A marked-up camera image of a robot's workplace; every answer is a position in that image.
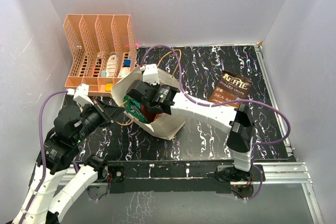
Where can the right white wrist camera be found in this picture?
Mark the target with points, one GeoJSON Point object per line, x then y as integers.
{"type": "Point", "coordinates": [150, 74]}

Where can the yellow small item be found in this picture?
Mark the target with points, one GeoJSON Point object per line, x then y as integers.
{"type": "Point", "coordinates": [108, 87]}

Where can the white bottle with label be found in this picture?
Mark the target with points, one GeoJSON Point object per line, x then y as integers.
{"type": "Point", "coordinates": [111, 65]}

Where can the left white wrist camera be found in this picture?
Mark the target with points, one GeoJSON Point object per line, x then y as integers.
{"type": "Point", "coordinates": [80, 94]}

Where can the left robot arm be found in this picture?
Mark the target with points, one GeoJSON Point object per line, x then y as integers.
{"type": "Point", "coordinates": [43, 203]}

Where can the aluminium frame rail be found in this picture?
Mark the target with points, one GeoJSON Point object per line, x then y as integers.
{"type": "Point", "coordinates": [199, 141]}

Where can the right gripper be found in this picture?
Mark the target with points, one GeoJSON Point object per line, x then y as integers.
{"type": "Point", "coordinates": [156, 87]}

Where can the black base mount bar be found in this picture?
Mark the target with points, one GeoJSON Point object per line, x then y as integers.
{"type": "Point", "coordinates": [177, 176]}

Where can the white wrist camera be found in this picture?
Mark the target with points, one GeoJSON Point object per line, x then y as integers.
{"type": "Point", "coordinates": [150, 74]}
{"type": "Point", "coordinates": [80, 94]}

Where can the orange chips bag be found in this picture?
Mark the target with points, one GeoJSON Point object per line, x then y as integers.
{"type": "Point", "coordinates": [150, 117]}

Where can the orange plastic file organizer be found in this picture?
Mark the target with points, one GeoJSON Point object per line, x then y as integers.
{"type": "Point", "coordinates": [92, 39]}

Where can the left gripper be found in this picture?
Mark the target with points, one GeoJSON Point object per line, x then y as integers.
{"type": "Point", "coordinates": [110, 114]}

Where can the blue stamp block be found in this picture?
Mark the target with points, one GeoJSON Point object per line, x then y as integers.
{"type": "Point", "coordinates": [127, 63]}

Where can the brown Kettle chips bag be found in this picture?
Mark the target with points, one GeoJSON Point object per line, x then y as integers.
{"type": "Point", "coordinates": [230, 87]}

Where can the brown paper bag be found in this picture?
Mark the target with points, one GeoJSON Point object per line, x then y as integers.
{"type": "Point", "coordinates": [167, 125]}

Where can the white box red label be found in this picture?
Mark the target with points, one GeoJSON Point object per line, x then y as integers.
{"type": "Point", "coordinates": [124, 72]}

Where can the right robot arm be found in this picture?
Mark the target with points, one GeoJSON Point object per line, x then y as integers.
{"type": "Point", "coordinates": [237, 123]}

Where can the green snack bag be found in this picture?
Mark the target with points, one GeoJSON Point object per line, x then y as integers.
{"type": "Point", "coordinates": [133, 108]}

